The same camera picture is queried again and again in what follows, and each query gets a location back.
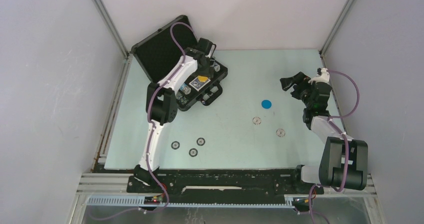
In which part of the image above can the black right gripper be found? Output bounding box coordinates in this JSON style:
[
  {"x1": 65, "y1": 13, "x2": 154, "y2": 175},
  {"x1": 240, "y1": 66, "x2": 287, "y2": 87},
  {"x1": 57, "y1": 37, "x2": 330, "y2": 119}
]
[{"x1": 280, "y1": 71, "x2": 316, "y2": 108}]

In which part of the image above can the blue playing card deck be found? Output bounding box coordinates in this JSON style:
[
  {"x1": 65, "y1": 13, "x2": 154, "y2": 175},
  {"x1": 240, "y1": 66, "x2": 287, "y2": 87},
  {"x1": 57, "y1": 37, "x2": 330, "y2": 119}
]
[{"x1": 189, "y1": 76, "x2": 211, "y2": 91}]

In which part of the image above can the blue round button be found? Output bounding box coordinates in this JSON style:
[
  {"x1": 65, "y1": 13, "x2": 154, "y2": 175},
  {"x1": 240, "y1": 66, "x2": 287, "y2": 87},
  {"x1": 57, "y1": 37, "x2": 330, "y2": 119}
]
[{"x1": 261, "y1": 99, "x2": 272, "y2": 109}]

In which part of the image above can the grey white poker chip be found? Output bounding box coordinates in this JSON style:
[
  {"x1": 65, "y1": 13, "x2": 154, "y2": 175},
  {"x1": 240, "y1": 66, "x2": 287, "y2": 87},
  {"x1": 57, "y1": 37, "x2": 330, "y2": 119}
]
[
  {"x1": 276, "y1": 128, "x2": 286, "y2": 137},
  {"x1": 252, "y1": 117, "x2": 262, "y2": 125}
]

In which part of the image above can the yellow round button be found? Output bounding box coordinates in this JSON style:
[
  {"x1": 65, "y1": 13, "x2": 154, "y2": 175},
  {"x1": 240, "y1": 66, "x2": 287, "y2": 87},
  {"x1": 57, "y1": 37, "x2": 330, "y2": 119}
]
[{"x1": 197, "y1": 76, "x2": 208, "y2": 82}]

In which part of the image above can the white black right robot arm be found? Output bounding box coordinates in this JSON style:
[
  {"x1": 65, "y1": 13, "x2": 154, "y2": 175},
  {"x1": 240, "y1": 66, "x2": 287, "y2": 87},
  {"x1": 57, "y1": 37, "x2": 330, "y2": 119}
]
[{"x1": 279, "y1": 68, "x2": 368, "y2": 193}]

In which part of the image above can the black poker set case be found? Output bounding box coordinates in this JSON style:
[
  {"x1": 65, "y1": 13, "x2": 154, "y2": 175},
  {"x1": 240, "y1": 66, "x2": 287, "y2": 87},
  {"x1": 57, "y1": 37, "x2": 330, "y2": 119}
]
[{"x1": 131, "y1": 15, "x2": 228, "y2": 111}]

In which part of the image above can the green blue chip row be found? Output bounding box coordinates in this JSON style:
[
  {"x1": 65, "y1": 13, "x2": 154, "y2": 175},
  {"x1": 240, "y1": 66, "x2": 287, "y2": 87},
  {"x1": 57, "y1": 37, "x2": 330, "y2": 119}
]
[{"x1": 212, "y1": 61, "x2": 221, "y2": 72}]

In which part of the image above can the light blue grey chip row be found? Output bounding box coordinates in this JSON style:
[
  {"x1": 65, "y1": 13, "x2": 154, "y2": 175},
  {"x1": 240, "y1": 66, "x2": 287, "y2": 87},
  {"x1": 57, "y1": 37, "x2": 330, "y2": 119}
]
[{"x1": 179, "y1": 83, "x2": 192, "y2": 95}]

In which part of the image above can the blue poker chip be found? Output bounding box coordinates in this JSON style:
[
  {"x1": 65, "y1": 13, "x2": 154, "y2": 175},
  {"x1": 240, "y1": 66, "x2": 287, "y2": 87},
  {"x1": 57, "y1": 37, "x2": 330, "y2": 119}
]
[
  {"x1": 188, "y1": 148, "x2": 198, "y2": 157},
  {"x1": 171, "y1": 141, "x2": 180, "y2": 150},
  {"x1": 196, "y1": 137, "x2": 206, "y2": 146}
]

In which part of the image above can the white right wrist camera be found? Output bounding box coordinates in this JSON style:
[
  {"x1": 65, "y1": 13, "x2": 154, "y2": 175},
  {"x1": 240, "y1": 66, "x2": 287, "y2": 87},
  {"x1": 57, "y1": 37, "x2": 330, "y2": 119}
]
[{"x1": 308, "y1": 68, "x2": 330, "y2": 84}]

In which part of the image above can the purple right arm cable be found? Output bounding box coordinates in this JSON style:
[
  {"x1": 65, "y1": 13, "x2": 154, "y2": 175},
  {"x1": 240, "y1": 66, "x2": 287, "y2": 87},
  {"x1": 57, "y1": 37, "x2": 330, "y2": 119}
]
[{"x1": 308, "y1": 69, "x2": 361, "y2": 224}]

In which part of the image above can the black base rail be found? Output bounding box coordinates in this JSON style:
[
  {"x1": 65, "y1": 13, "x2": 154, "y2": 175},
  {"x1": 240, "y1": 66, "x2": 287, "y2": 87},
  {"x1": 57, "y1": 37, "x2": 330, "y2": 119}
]
[{"x1": 126, "y1": 168, "x2": 312, "y2": 205}]

